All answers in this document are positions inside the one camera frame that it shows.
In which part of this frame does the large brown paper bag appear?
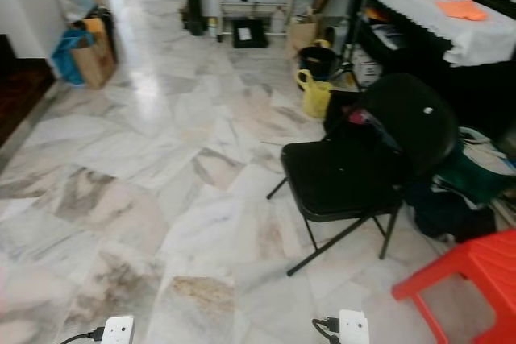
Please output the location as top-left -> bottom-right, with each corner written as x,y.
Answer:
70,31 -> 119,90

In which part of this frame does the blue bag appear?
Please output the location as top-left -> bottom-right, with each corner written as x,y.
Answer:
51,28 -> 86,86

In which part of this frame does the red plastic stool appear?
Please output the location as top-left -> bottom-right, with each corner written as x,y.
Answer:
392,230 -> 516,344

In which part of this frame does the black piano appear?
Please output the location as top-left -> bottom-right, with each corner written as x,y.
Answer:
345,0 -> 516,142

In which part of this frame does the green bag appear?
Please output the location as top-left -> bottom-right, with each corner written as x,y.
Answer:
434,147 -> 516,205

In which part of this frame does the black box with white label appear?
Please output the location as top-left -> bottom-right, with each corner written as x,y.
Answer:
231,19 -> 269,49

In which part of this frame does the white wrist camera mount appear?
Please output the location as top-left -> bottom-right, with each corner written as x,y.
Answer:
338,309 -> 370,344
101,315 -> 135,344

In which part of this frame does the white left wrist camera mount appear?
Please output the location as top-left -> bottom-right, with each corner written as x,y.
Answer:
101,315 -> 135,344

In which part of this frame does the small brown paper bag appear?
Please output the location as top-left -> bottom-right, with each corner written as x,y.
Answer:
285,15 -> 320,56

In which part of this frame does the dark clothes bundle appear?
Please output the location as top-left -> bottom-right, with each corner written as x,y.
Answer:
406,183 -> 498,243

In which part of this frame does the dark brown wooden cabinet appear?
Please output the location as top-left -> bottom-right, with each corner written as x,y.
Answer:
0,34 -> 55,148

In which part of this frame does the yellow bag with handle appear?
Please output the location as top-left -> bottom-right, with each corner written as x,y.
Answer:
296,69 -> 334,119

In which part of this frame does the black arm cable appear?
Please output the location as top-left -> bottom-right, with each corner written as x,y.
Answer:
60,327 -> 104,344
312,317 -> 341,344

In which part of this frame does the black bucket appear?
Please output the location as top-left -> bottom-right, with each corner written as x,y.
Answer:
298,40 -> 340,81

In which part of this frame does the orange cloth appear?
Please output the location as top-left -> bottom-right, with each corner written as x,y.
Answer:
435,0 -> 489,22

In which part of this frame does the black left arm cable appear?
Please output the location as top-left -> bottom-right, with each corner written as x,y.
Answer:
60,327 -> 104,344

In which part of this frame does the black folding chair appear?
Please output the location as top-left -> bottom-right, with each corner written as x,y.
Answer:
266,73 -> 461,277

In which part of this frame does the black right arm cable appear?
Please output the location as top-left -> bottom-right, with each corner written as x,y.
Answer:
312,317 -> 341,344

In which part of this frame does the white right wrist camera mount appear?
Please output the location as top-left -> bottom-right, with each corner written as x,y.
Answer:
338,309 -> 370,344

